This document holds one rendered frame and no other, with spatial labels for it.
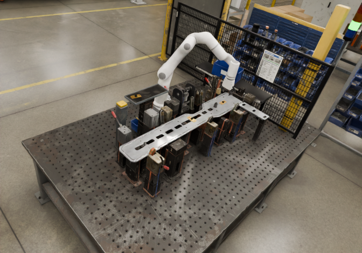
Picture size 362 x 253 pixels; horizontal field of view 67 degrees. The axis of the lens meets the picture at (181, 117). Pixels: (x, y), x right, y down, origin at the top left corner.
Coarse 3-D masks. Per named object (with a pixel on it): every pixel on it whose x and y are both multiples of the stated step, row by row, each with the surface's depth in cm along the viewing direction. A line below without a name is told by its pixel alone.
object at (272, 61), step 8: (264, 48) 275; (264, 56) 278; (272, 56) 272; (280, 56) 267; (264, 64) 281; (272, 64) 275; (280, 64) 270; (256, 72) 290; (264, 72) 284; (272, 72) 278; (272, 80) 282
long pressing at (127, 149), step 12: (228, 96) 277; (204, 108) 252; (216, 108) 255; (228, 108) 259; (180, 120) 232; (204, 120) 237; (156, 132) 214; (180, 132) 219; (132, 144) 199; (156, 144) 203; (132, 156) 190; (144, 156) 192
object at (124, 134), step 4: (120, 128) 202; (124, 128) 203; (120, 132) 201; (124, 132) 199; (128, 132) 200; (120, 136) 203; (124, 136) 199; (128, 136) 203; (120, 140) 205; (124, 140) 202; (128, 140) 205; (120, 144) 209; (120, 152) 213; (120, 156) 214; (124, 156) 212; (120, 160) 217; (124, 160) 216; (120, 164) 219; (124, 164) 218
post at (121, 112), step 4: (116, 104) 211; (116, 108) 212; (120, 108) 208; (124, 108) 210; (116, 112) 214; (120, 112) 210; (124, 112) 213; (116, 116) 216; (120, 116) 212; (124, 116) 215; (120, 120) 215; (124, 120) 219; (116, 124) 222; (124, 124) 222; (116, 128) 224; (116, 132) 227; (116, 136) 229; (116, 140) 232; (116, 144) 234; (116, 148) 235
